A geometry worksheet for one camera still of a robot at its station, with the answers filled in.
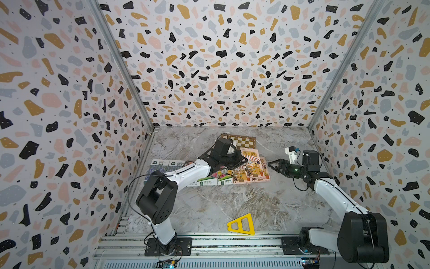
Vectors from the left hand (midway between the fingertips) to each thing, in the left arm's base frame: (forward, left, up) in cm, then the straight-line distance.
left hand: (252, 159), depth 81 cm
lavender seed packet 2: (+10, +43, -19) cm, 48 cm away
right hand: (-1, -11, -4) cm, 12 cm away
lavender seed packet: (+9, +52, -18) cm, 56 cm away
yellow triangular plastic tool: (-23, +7, -18) cm, 30 cm away
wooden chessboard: (+26, +2, -16) cm, 30 cm away
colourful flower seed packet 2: (+1, +13, -20) cm, 24 cm away
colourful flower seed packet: (-2, +22, -19) cm, 29 cm away
